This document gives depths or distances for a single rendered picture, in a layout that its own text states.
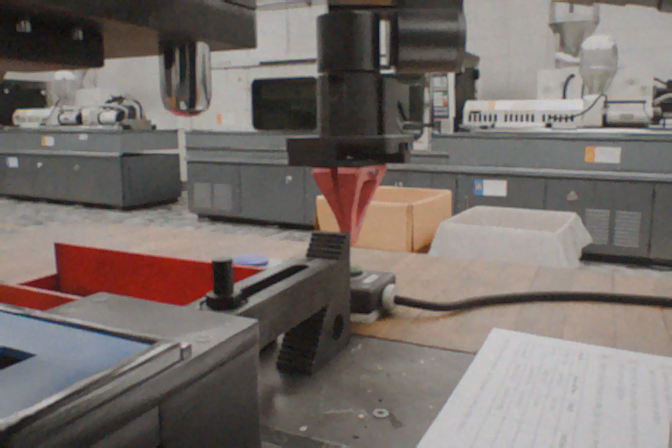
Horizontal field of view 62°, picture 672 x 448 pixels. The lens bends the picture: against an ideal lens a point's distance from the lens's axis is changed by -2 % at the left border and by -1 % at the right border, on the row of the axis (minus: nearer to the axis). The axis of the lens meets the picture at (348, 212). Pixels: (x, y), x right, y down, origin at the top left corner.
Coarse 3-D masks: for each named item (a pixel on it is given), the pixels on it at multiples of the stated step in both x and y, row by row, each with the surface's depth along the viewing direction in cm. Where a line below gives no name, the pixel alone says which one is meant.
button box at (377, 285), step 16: (368, 272) 54; (384, 272) 54; (352, 288) 49; (368, 288) 49; (384, 288) 51; (352, 304) 49; (368, 304) 49; (384, 304) 50; (400, 304) 51; (416, 304) 50; (432, 304) 50; (448, 304) 51; (464, 304) 52; (480, 304) 53; (656, 304) 53; (352, 320) 49; (368, 320) 49
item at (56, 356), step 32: (0, 320) 24; (32, 320) 24; (0, 352) 21; (32, 352) 21; (64, 352) 21; (96, 352) 21; (128, 352) 21; (0, 384) 18; (32, 384) 18; (64, 384) 18; (0, 416) 16
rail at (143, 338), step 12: (12, 312) 25; (24, 312) 25; (36, 312) 25; (60, 324) 24; (72, 324) 24; (84, 324) 23; (96, 324) 23; (120, 336) 22; (132, 336) 22; (144, 336) 22; (156, 336) 22; (180, 348) 21
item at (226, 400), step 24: (240, 360) 24; (192, 384) 21; (216, 384) 23; (240, 384) 24; (168, 408) 20; (192, 408) 22; (216, 408) 23; (240, 408) 25; (120, 432) 18; (144, 432) 19; (168, 432) 20; (192, 432) 22; (216, 432) 23; (240, 432) 25
